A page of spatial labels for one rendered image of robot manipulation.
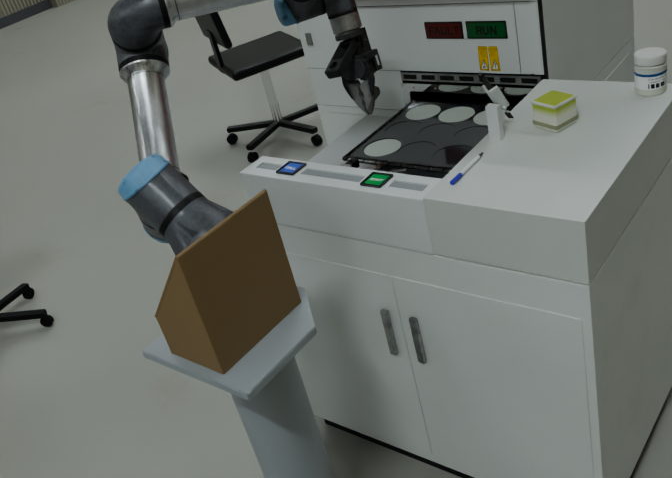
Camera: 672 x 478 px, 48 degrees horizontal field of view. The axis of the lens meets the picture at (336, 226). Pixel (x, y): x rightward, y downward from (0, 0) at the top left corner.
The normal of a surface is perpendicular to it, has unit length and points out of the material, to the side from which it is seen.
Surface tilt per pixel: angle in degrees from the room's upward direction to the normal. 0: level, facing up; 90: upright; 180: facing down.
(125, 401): 0
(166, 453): 0
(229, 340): 90
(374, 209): 90
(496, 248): 90
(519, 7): 90
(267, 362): 0
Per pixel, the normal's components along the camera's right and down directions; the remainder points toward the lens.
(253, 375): -0.22, -0.84
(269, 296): 0.77, 0.16
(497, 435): -0.58, 0.52
